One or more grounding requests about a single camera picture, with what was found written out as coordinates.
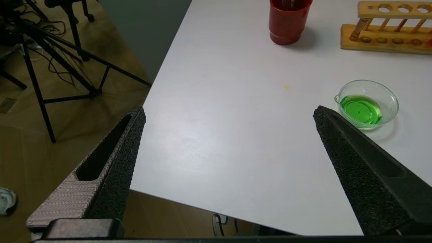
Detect white round floor object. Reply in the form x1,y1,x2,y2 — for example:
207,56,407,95
0,187,17,216

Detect wooden test tube rack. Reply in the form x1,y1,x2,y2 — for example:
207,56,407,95
340,1,432,55

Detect clear glass beaker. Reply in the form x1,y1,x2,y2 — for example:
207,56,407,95
334,80,399,130

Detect black cables on floor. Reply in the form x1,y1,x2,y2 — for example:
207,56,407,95
20,19,88,88

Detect cable under table edge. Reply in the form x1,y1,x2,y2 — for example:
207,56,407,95
212,213,238,237

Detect red plastic cup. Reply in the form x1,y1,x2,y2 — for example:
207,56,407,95
269,0,313,46

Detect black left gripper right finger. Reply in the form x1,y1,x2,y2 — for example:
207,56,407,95
313,105,432,236

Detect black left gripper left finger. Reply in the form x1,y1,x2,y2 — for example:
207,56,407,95
26,107,146,238

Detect black tripod stand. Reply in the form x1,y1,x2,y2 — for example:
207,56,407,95
0,0,152,143

